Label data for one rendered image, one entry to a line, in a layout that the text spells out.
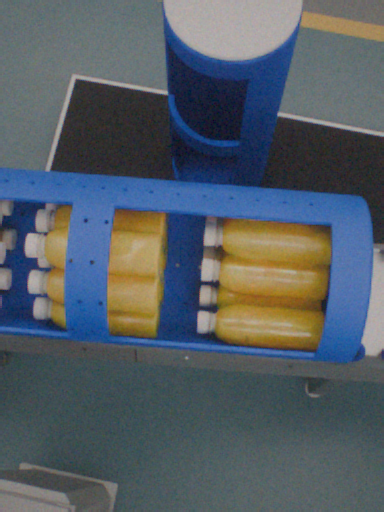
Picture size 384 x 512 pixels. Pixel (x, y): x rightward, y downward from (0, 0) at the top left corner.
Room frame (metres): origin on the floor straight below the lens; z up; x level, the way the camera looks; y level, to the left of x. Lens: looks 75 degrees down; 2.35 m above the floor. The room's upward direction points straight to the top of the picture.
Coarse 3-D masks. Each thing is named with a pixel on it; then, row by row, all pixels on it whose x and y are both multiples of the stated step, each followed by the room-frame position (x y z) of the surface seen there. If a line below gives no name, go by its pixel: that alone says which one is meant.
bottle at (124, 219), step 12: (48, 216) 0.40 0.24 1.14; (60, 216) 0.40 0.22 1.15; (120, 216) 0.39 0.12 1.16; (132, 216) 0.39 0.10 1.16; (144, 216) 0.39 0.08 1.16; (156, 216) 0.39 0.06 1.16; (48, 228) 0.38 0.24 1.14; (120, 228) 0.37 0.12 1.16; (132, 228) 0.37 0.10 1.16; (144, 228) 0.37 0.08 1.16; (156, 228) 0.37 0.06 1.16
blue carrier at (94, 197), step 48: (0, 192) 0.41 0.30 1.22; (48, 192) 0.41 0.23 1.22; (96, 192) 0.42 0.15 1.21; (144, 192) 0.42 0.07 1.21; (192, 192) 0.42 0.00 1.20; (240, 192) 0.42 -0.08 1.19; (288, 192) 0.43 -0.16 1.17; (96, 240) 0.33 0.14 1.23; (192, 240) 0.40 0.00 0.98; (336, 240) 0.33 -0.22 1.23; (96, 288) 0.26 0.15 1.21; (192, 288) 0.32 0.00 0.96; (336, 288) 0.26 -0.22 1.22; (48, 336) 0.20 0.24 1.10; (96, 336) 0.20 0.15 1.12; (192, 336) 0.22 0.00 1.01; (336, 336) 0.19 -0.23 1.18
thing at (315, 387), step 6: (312, 378) 0.24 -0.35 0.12; (318, 378) 0.23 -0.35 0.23; (324, 378) 0.22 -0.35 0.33; (306, 384) 0.23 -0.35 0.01; (312, 384) 0.22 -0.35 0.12; (318, 384) 0.21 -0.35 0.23; (324, 384) 0.20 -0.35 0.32; (330, 384) 0.20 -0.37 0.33; (336, 384) 0.20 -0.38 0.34; (342, 384) 0.20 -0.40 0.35; (306, 390) 0.21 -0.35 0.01; (312, 390) 0.20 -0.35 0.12; (318, 390) 0.20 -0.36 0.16; (324, 390) 0.20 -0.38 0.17; (330, 390) 0.20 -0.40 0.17; (312, 396) 0.20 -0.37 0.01; (318, 396) 0.20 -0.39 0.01
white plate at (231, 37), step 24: (168, 0) 0.89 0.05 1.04; (192, 0) 0.89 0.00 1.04; (216, 0) 0.89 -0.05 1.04; (240, 0) 0.89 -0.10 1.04; (264, 0) 0.89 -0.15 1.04; (288, 0) 0.89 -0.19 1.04; (192, 24) 0.83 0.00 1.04; (216, 24) 0.83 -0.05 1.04; (240, 24) 0.83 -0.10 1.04; (264, 24) 0.83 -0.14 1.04; (288, 24) 0.83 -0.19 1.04; (192, 48) 0.78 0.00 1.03; (216, 48) 0.78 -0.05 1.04; (240, 48) 0.78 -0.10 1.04; (264, 48) 0.78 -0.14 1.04
